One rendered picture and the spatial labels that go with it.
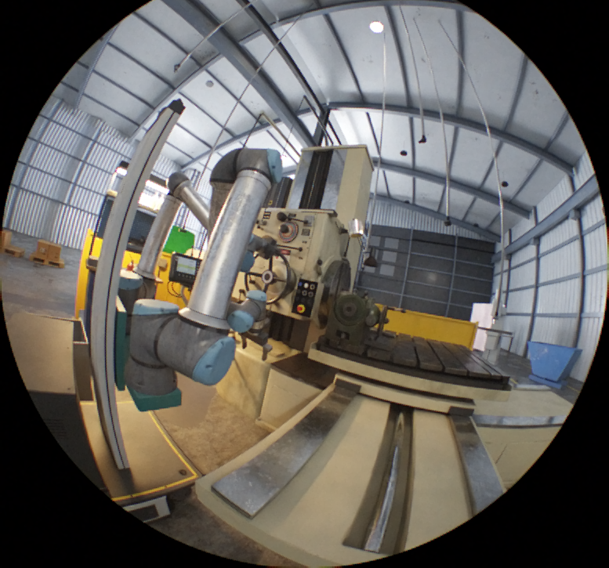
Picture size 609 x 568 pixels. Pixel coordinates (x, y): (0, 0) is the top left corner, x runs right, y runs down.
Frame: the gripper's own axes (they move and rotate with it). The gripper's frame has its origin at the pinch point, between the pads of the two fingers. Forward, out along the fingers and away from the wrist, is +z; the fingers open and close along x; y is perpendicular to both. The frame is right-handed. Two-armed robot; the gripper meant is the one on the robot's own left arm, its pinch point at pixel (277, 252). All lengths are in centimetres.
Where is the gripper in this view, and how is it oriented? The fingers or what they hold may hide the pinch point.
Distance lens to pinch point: 143.0
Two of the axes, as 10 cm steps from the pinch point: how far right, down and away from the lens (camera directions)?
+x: -4.2, 9.1, 0.2
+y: -7.9, -3.8, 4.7
